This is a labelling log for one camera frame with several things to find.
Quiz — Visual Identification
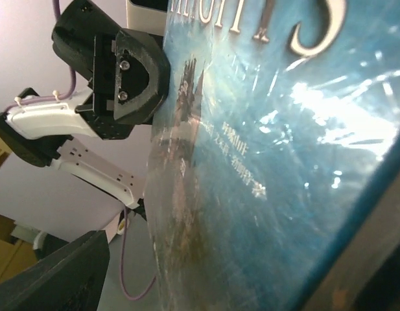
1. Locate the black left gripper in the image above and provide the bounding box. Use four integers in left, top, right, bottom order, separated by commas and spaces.
75, 29, 171, 140

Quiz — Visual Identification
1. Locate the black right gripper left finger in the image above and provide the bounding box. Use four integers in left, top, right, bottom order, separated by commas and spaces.
0, 231, 109, 310

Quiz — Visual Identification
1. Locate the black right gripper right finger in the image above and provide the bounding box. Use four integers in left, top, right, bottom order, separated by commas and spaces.
295, 117, 400, 310

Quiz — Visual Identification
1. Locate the dark Wuthering Heights book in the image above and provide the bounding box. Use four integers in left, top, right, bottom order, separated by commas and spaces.
145, 1, 400, 310

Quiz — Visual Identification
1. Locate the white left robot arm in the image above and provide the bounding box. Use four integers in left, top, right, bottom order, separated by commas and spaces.
0, 1, 171, 212

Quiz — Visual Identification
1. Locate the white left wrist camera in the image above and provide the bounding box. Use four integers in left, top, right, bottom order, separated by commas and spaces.
126, 1, 167, 36

